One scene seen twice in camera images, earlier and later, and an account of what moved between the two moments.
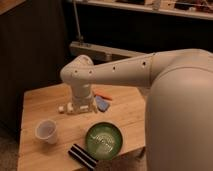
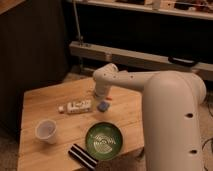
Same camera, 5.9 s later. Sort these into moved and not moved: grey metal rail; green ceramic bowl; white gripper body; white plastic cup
Moved: white gripper body
Not moved: white plastic cup; green ceramic bowl; grey metal rail
